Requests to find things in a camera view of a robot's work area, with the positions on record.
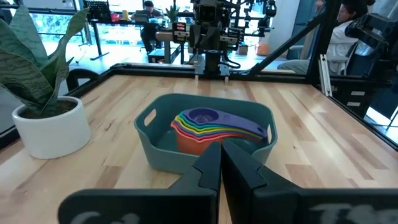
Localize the teal plastic basket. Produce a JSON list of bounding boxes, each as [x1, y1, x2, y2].
[[134, 93, 279, 175]]

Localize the black cable arch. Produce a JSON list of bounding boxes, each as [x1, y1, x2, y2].
[[66, 68, 100, 93]]

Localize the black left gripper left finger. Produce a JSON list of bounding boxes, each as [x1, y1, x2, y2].
[[58, 141, 222, 224]]

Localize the black monitor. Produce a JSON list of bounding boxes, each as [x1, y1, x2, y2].
[[83, 0, 109, 21]]

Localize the snake plant in white pot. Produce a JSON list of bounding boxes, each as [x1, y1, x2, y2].
[[0, 6, 92, 160]]

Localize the light blue measuring cup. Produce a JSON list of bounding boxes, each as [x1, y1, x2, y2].
[[177, 113, 265, 140]]

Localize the purple measuring cup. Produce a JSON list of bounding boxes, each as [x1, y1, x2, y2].
[[182, 107, 268, 138]]

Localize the orange-yellow measuring cup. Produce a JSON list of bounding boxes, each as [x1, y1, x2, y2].
[[172, 118, 264, 142]]

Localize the green measuring cup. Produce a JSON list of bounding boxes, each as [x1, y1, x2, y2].
[[175, 115, 264, 141]]

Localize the white metal bracket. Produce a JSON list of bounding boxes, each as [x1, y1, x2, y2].
[[318, 54, 333, 97]]

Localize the wooden desk with black legs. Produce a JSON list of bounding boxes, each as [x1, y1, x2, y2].
[[155, 30, 200, 65]]

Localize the person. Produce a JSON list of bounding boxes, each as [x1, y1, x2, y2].
[[277, 0, 368, 75], [132, 0, 165, 54]]

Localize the red measuring cup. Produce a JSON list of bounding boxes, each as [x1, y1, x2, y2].
[[170, 121, 262, 156]]

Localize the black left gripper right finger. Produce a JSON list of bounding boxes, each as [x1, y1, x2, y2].
[[221, 139, 398, 224]]

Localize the small potted plant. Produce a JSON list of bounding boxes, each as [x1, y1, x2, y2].
[[166, 4, 180, 22]]

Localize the black mounted device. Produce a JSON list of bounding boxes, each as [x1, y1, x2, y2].
[[344, 12, 398, 63]]

